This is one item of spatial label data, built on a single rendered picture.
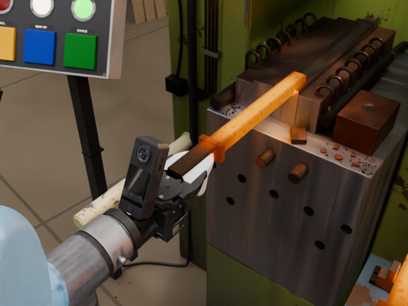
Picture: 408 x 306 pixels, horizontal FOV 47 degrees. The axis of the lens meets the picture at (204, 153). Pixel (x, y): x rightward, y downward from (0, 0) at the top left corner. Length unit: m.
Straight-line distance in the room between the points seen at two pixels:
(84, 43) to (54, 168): 1.36
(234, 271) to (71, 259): 0.79
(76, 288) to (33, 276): 0.28
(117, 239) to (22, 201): 1.65
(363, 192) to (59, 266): 0.58
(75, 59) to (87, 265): 0.60
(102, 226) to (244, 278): 0.75
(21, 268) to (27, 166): 2.14
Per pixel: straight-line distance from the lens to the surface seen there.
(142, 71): 3.11
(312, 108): 0.96
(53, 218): 2.15
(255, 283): 1.32
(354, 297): 0.97
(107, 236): 0.63
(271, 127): 0.99
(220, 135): 0.80
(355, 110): 0.97
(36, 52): 1.16
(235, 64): 1.21
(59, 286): 0.61
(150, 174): 0.64
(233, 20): 1.17
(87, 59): 1.10
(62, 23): 1.14
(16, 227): 0.32
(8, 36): 1.19
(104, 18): 1.10
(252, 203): 1.12
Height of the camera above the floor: 1.49
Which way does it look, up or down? 39 degrees down
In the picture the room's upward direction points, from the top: straight up
